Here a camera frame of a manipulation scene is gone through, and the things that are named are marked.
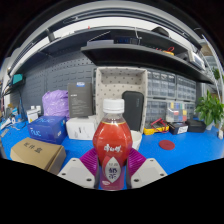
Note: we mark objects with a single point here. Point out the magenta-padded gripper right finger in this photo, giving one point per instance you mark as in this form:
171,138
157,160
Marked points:
148,171

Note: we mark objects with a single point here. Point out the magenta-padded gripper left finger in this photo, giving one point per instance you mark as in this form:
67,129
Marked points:
75,171

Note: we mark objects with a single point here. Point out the red drink bottle white cap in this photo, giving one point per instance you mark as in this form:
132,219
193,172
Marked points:
112,140

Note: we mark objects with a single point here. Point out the flat round red coaster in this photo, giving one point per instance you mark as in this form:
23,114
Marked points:
166,144

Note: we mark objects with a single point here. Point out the brown cardboard box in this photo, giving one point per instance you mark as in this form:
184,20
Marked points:
36,153

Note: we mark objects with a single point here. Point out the yellow multimeter with red leads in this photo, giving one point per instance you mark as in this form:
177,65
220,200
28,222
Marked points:
155,128

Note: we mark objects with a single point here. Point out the blue product box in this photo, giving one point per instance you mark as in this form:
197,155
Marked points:
46,130

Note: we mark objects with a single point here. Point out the black box with white label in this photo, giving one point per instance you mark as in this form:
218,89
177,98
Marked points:
178,128

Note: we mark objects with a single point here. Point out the black zip case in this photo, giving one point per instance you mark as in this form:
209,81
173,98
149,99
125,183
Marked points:
133,110

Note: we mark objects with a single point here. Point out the grey small-parts drawer cabinet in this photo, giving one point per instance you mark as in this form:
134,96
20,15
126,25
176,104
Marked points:
190,110
186,89
161,84
155,108

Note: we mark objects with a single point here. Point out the black flat pouch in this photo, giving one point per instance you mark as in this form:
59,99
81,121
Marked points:
196,126

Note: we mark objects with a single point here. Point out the clear organiser box coloured parts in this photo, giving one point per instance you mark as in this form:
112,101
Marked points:
176,111

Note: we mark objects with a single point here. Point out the small white labelled box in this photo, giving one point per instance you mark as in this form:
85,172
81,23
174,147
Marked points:
32,115

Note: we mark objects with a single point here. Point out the purple plastic bag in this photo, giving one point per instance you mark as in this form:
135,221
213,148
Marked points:
56,103

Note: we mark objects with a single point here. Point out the dark grey flat box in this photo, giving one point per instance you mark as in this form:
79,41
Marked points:
80,100

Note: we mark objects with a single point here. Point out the green potted plant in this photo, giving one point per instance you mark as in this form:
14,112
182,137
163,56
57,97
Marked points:
210,110

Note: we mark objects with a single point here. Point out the beige dotted fabric bin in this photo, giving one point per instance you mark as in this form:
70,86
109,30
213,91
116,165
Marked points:
113,83

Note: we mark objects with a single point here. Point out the grey pegboard panel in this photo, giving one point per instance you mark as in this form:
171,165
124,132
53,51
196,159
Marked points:
50,73

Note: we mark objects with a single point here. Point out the black overhead shelf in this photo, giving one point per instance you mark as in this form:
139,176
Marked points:
133,55

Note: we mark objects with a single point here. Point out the white shelf unit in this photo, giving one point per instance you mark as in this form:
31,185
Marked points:
213,63

